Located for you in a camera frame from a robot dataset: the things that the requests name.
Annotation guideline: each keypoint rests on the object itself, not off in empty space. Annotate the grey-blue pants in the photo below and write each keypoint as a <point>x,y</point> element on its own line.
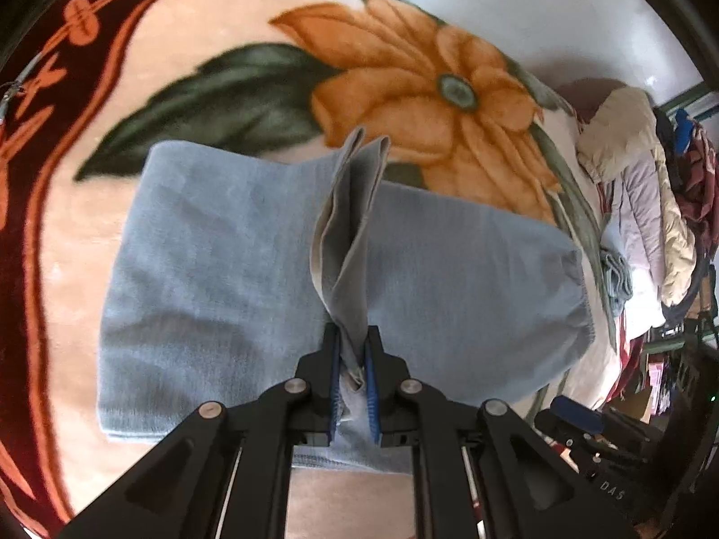
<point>230,267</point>

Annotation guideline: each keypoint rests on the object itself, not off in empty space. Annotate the floral plush blanket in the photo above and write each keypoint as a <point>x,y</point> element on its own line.
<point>279,79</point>

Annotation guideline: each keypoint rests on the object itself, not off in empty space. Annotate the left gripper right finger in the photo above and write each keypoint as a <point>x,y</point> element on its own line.
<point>389,423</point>

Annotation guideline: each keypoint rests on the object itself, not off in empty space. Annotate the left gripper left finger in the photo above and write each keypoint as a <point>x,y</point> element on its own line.
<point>319,405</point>

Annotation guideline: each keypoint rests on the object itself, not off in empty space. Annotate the small grey folded cloth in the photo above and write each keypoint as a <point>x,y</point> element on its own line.
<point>617,280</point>

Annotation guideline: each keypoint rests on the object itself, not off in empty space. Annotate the clothes pile on rack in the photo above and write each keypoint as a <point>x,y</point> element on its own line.
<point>692,163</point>

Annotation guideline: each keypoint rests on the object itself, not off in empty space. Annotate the pale pink quilted duvet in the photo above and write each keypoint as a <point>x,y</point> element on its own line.
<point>645,226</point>

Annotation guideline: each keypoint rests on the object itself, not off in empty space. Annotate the red-handled scissors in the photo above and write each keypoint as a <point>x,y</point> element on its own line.
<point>16,85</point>

